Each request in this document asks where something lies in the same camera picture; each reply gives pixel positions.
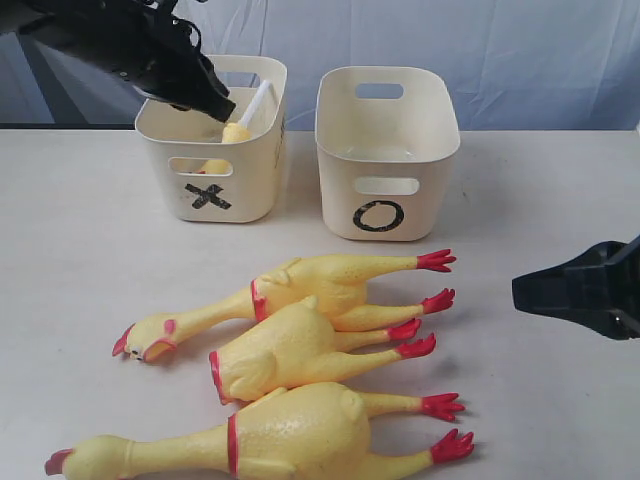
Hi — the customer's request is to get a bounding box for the cream bin marked O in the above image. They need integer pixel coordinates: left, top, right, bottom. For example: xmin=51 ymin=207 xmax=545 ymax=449
xmin=315 ymin=66 xmax=461 ymax=241

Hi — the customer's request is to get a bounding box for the rubber chicken head neck piece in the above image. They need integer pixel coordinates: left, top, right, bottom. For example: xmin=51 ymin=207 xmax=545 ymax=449
xmin=194 ymin=80 xmax=272 ymax=175

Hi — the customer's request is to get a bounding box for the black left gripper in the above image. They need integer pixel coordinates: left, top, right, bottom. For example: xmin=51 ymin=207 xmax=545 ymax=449
xmin=64 ymin=9 xmax=236 ymax=122

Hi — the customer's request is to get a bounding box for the whole rubber chicken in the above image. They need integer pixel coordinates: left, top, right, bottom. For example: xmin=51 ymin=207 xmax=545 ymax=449
xmin=112 ymin=249 xmax=456 ymax=362
xmin=44 ymin=382 xmax=474 ymax=479

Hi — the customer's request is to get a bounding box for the headless rubber chicken body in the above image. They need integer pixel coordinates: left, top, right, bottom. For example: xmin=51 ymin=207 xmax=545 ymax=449
xmin=209 ymin=295 xmax=436 ymax=404

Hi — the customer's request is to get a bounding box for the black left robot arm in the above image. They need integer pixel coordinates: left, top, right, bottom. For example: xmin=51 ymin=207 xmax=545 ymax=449
xmin=1 ymin=0 xmax=236 ymax=122

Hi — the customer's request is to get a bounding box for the cream bin marked X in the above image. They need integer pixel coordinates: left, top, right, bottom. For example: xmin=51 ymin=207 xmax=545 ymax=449
xmin=135 ymin=55 xmax=287 ymax=223

